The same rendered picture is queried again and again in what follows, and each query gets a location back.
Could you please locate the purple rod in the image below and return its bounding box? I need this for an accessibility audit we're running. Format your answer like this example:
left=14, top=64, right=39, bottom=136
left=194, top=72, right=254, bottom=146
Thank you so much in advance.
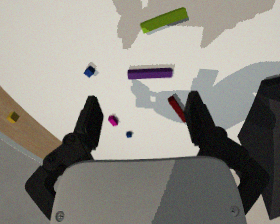
left=127, top=68, right=173, bottom=80

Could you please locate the dark red rod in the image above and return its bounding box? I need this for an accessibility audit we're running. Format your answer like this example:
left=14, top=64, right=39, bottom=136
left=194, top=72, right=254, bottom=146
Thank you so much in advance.
left=168, top=96, right=186, bottom=123

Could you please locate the lime green rod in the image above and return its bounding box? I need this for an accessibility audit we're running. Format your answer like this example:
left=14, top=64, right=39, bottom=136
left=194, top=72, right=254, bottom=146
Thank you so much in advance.
left=140, top=7, right=188, bottom=34

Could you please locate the magenta block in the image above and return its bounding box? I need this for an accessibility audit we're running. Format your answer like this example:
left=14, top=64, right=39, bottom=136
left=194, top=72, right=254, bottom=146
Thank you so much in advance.
left=108, top=115, right=118, bottom=126

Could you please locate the small blue cube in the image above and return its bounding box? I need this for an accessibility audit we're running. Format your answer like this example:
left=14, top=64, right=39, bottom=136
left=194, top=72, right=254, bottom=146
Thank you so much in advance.
left=126, top=131, right=132, bottom=138
left=84, top=66, right=95, bottom=78

